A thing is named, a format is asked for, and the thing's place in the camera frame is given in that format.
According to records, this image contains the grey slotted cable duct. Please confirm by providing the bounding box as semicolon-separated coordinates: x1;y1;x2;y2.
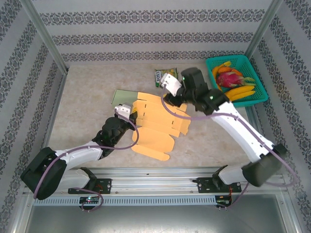
33;196;217;206

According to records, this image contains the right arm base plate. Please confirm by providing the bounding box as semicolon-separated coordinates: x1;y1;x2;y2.
196;176;242;194

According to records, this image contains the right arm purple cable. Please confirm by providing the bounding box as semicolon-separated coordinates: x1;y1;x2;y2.
161;83;299;210

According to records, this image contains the orange yellow mango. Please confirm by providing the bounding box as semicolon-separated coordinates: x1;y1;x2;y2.
211;66;224;92

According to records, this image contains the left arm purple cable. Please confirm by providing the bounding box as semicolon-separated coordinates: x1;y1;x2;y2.
33;108;140;212

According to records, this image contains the pink dragon fruit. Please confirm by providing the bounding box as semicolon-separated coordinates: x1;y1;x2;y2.
216;69;245;88

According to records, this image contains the orange paper box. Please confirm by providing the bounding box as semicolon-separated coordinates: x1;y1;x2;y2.
131;91;190;161

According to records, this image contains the green candy bag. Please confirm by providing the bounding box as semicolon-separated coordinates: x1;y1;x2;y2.
154;68;179;88

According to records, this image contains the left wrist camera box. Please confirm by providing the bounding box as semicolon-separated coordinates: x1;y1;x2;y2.
114;103;133;120

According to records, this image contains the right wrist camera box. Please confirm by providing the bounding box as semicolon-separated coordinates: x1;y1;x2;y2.
160;73;183;97

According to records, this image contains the yellow banana bunch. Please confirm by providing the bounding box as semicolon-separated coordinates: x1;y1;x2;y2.
223;84;257;102

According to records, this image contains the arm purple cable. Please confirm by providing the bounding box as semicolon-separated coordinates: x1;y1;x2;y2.
33;108;140;212
161;83;299;210

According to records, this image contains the aluminium frame post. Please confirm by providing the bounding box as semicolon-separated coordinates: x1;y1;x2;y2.
243;0;284;58
18;0;69;74

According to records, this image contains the aluminium mounting rail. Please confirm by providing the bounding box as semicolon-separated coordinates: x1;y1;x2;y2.
23;166;285;195

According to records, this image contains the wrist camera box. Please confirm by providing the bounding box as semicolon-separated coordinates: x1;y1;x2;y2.
160;73;183;97
114;103;133;120

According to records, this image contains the green paper box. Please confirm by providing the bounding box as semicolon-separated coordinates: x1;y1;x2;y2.
111;89;139;106

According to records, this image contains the teal plastic basket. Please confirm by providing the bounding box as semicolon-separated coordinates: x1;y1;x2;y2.
206;54;269;109

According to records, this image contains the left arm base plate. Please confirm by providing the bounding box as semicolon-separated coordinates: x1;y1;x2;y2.
68;178;112;195

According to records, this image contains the grey metal panel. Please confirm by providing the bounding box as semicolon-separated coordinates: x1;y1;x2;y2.
14;194;302;233

